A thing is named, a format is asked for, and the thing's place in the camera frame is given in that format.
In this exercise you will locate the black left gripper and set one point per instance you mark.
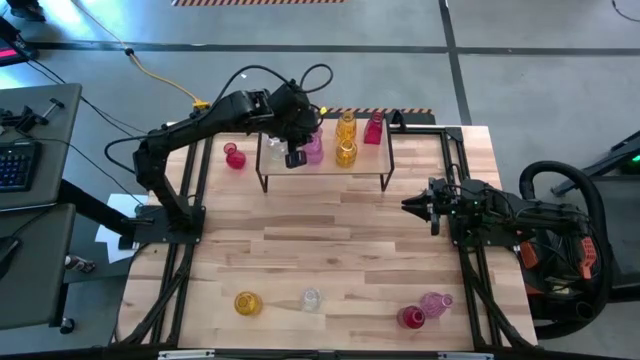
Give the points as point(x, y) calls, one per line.
point(292, 112)

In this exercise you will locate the slim red glass vase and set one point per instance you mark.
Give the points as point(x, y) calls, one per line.
point(373, 131)

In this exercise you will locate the black aluminium table frame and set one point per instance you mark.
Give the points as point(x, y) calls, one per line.
point(455, 134)

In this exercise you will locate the pink ribbed glass vase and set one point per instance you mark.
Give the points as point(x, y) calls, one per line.
point(315, 151)

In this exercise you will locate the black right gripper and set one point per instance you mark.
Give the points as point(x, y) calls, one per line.
point(465, 202)

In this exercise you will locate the small clear glass vase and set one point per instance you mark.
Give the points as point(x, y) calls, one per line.
point(311, 300)

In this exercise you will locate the tall pink glass vase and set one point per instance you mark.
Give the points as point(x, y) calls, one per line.
point(434, 305)

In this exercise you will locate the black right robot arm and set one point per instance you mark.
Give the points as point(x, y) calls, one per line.
point(530, 222)

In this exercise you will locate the monitor with pink screen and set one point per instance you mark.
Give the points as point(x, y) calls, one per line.
point(7, 50)

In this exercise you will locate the grey desk top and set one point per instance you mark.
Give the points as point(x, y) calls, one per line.
point(60, 125)
point(35, 280)

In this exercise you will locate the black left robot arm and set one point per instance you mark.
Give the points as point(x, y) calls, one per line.
point(200, 122)

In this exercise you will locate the black orange shop vacuum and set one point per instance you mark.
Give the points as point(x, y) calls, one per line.
point(589, 255)

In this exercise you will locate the wide red glass vase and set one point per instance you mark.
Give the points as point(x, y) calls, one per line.
point(411, 317)

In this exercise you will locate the black computer mouse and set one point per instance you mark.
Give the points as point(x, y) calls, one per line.
point(7, 252)

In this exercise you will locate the black stand with green light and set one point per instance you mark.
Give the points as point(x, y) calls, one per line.
point(620, 154)

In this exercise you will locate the silver metal bracket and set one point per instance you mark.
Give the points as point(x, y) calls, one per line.
point(186, 354)
point(465, 356)

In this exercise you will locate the black clamp tool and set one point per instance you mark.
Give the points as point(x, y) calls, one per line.
point(27, 119)

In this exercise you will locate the black backlit keyboard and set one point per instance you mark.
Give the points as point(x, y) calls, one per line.
point(17, 167)

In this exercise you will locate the wide yellow glass vase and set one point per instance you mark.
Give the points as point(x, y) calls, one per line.
point(248, 303)

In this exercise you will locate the black caster wheel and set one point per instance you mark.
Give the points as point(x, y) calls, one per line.
point(66, 326)

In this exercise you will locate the conical red glass vase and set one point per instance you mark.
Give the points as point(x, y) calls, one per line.
point(234, 159)

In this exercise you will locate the wooden shelf black metal frame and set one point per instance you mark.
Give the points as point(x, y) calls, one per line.
point(370, 162)

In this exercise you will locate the round clear glass vase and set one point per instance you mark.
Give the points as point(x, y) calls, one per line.
point(275, 150)

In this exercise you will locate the small pink glass vase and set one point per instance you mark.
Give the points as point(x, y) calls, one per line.
point(318, 132)

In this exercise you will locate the yellow ribbed glass vase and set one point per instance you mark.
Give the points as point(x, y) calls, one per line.
point(346, 154)
point(345, 127)

